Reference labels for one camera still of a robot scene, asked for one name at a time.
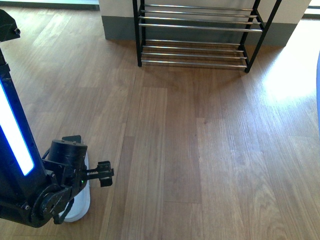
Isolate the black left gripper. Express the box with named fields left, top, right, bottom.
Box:
left=42, top=135, right=115, bottom=198

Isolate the dark window frame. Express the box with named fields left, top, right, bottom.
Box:
left=0, top=0, right=100, bottom=11

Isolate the black metal shoe rack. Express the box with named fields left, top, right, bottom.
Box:
left=132, top=0, right=281, bottom=73

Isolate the light blue slipper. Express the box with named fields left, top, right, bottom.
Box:
left=316, top=53, right=320, bottom=104
left=63, top=143, right=91, bottom=223

